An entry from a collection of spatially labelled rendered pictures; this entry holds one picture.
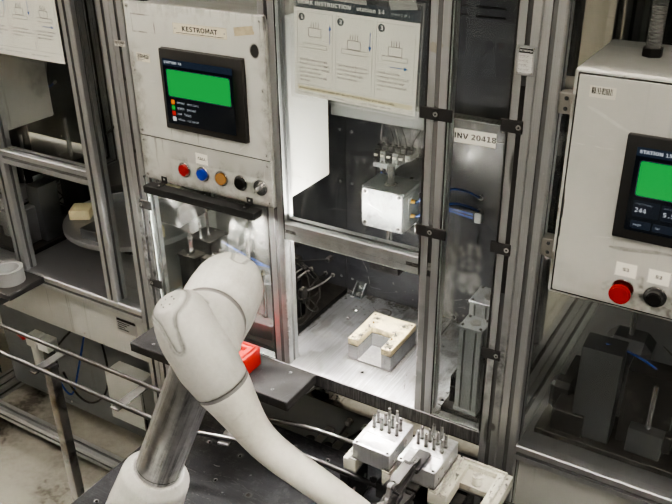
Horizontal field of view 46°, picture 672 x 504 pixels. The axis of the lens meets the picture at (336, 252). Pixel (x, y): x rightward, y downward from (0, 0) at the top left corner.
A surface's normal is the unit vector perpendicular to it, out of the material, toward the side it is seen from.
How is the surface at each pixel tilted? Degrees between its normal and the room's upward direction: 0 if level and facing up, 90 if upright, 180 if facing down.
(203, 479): 0
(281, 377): 0
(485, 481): 0
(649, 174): 90
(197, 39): 90
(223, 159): 90
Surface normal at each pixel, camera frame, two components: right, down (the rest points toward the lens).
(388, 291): -0.51, 0.40
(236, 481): -0.01, -0.89
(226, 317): 0.78, -0.37
